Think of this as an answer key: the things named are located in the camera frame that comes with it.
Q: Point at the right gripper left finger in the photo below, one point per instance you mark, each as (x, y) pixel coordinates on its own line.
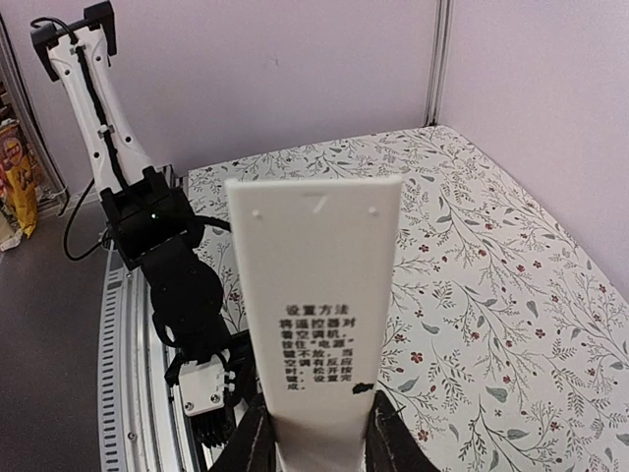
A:
(252, 447)

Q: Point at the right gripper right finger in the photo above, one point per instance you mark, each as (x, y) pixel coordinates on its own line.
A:
(389, 444)

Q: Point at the white remote battery cover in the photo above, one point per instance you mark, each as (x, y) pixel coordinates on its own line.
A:
(315, 260)

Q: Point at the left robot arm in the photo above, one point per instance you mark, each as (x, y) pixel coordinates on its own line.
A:
(152, 223)

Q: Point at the floral patterned table mat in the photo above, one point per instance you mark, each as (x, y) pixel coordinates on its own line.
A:
(506, 347)

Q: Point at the yellow snack bag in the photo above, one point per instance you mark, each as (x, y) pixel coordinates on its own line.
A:
(17, 178)

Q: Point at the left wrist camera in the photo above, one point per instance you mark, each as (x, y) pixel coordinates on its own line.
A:
(208, 395)

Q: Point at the aluminium front rail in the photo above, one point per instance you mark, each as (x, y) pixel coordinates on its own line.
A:
(141, 420)

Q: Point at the left aluminium frame post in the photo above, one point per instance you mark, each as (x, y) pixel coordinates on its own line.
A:
(438, 60)

